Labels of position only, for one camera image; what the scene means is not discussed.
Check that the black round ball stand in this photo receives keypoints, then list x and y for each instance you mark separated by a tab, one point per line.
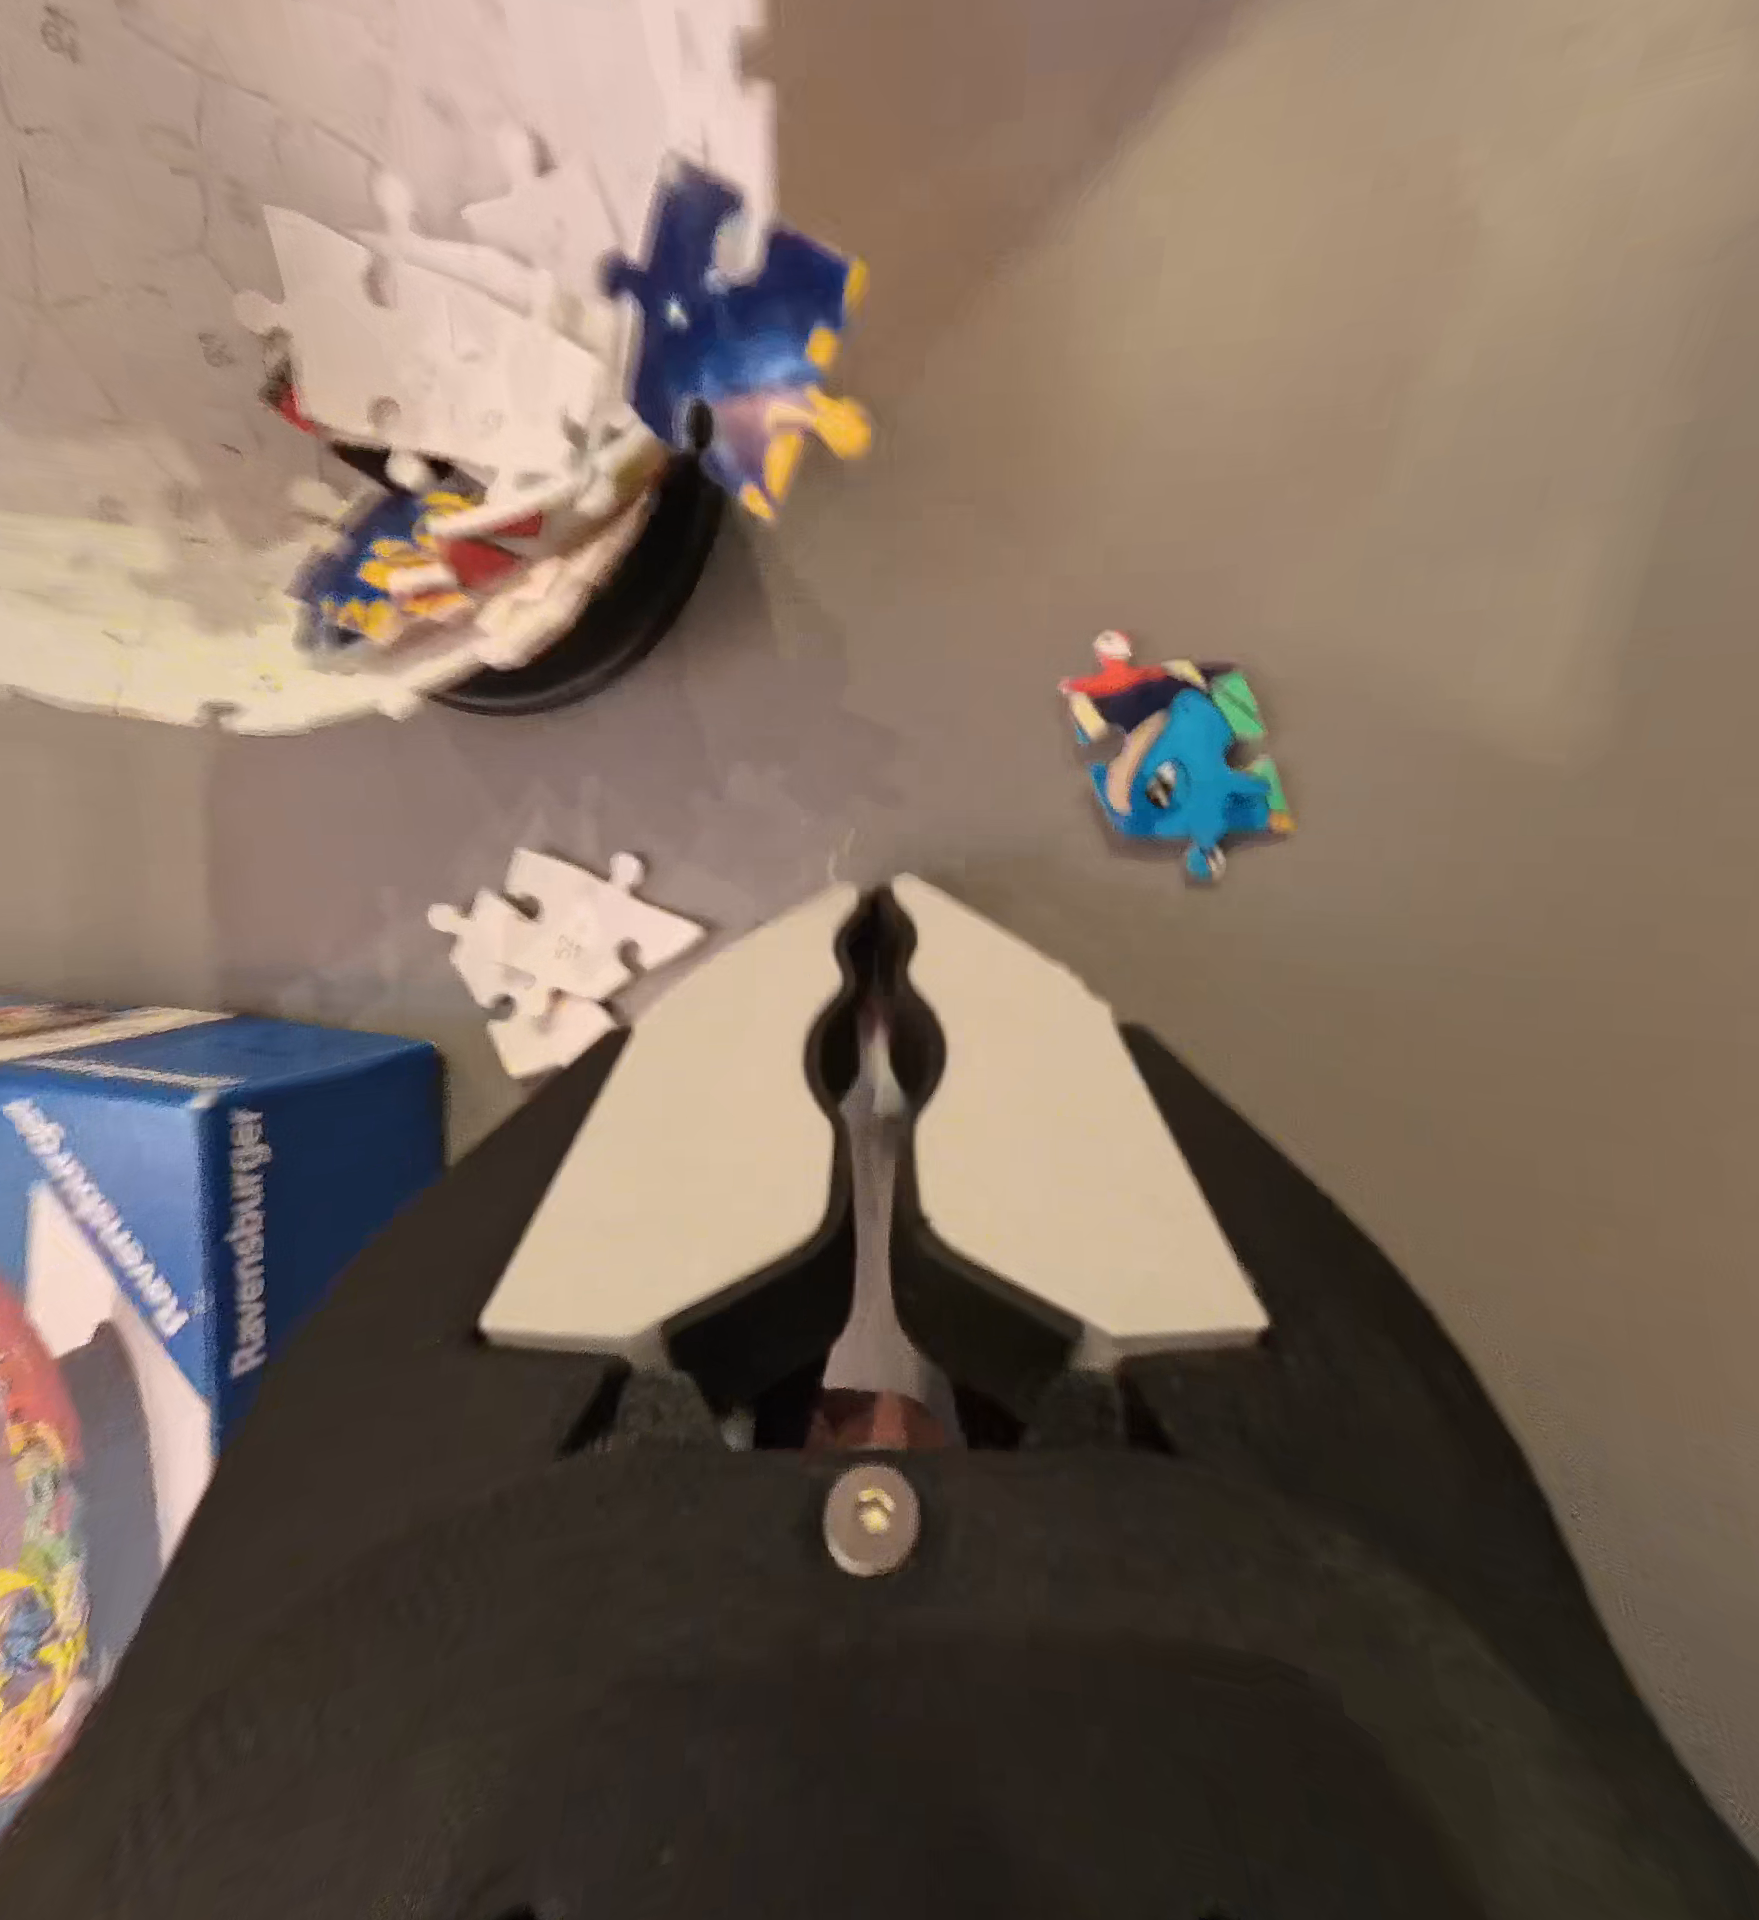
639	615

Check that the person's left hand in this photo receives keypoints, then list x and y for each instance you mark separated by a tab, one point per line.
879	1422

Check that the small puzzle piece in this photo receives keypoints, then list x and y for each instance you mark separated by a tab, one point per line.
562	938
548	1038

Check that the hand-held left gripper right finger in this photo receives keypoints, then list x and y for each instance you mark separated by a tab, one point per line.
1073	1201

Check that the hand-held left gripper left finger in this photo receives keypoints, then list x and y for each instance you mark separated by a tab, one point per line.
668	1201

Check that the blue red puzzle piece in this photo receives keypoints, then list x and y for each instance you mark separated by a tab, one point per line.
1173	764

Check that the colourful puzzle ball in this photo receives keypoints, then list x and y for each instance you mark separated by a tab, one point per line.
143	300

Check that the blue puzzle box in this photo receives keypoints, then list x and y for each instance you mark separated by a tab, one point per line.
143	1139

